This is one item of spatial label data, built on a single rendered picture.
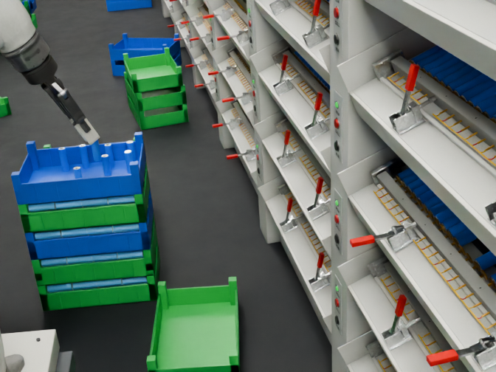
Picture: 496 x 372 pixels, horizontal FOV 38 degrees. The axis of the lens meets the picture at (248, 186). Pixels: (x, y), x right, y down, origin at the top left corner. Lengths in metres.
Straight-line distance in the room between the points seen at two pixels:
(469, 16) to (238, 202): 1.59
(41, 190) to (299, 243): 0.64
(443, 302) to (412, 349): 0.22
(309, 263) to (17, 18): 0.85
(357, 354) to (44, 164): 0.98
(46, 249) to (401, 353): 0.99
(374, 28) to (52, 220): 0.98
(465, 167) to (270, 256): 1.21
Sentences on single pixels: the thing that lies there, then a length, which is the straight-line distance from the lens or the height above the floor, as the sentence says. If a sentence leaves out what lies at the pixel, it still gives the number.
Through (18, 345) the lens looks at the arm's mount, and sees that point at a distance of 1.46.
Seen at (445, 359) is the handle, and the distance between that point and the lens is 0.88.
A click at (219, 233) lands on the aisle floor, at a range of 2.16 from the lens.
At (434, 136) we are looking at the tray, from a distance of 0.97.
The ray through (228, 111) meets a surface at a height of 0.15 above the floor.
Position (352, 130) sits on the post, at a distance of 1.20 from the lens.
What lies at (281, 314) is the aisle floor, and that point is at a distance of 1.82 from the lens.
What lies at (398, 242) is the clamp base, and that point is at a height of 0.54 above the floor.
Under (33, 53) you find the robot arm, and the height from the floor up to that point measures 0.70.
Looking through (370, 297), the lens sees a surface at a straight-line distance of 1.31.
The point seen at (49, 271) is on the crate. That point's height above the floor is 0.12.
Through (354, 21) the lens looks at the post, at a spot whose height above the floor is 0.83.
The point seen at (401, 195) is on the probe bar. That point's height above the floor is 0.57.
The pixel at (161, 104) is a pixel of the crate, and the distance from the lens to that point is 2.93.
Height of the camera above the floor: 1.12
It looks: 28 degrees down
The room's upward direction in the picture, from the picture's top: 4 degrees counter-clockwise
